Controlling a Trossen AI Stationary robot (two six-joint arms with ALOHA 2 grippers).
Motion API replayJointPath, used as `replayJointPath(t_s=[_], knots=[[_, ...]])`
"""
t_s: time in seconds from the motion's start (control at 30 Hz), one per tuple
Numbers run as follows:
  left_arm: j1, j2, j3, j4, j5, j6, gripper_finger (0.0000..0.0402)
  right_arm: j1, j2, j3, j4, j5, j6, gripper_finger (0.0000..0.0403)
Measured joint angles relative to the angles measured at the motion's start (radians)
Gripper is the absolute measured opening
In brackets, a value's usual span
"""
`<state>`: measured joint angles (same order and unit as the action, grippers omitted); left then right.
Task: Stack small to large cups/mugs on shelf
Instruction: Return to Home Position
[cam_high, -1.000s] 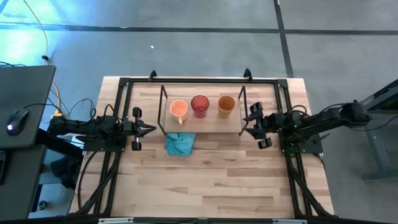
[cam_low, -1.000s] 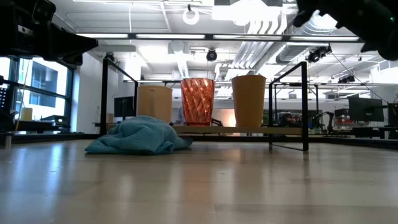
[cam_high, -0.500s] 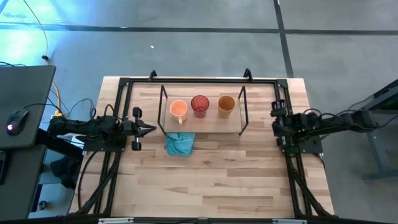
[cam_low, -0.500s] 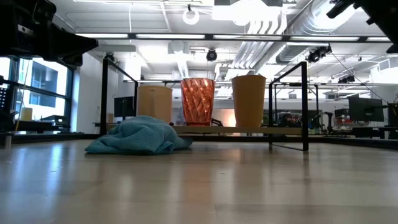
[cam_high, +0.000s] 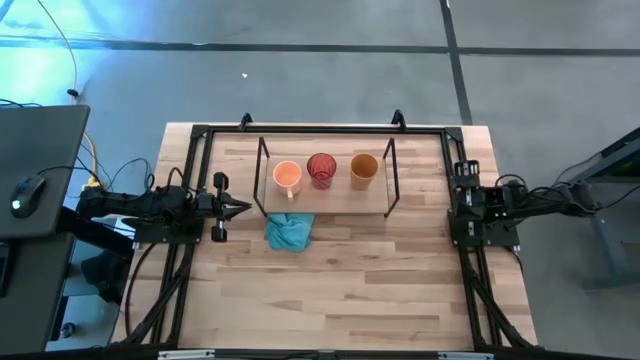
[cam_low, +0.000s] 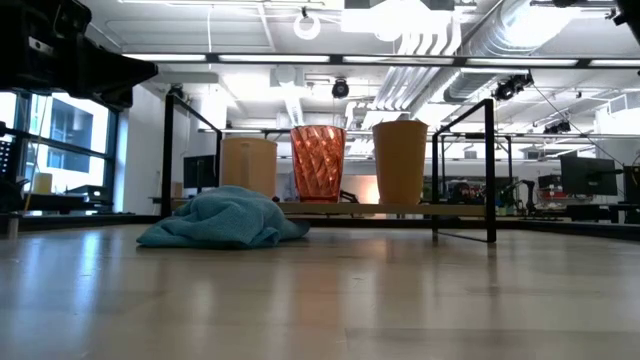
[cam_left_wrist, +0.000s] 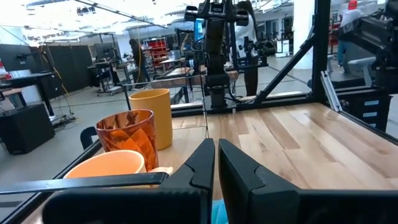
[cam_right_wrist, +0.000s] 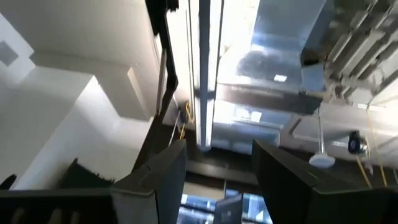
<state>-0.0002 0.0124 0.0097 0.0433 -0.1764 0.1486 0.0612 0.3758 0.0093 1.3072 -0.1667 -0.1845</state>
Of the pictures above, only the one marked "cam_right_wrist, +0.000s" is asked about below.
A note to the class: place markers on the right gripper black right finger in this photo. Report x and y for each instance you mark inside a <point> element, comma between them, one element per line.
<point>311,205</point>

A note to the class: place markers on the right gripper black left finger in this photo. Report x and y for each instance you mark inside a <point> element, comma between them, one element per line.
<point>140,202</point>

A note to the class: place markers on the white ceiling disc on pole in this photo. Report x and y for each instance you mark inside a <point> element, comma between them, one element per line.
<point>321,160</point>

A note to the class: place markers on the long linear ceiling light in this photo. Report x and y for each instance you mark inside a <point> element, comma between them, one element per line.
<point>205,62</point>

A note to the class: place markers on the white ceiling pipe bundle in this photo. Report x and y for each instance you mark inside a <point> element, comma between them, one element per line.
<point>363,46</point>

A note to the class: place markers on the black round overhead camera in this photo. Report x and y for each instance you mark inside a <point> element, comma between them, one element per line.
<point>357,143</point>

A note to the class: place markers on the silver ceiling duct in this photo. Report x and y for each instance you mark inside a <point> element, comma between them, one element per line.
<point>273,46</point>

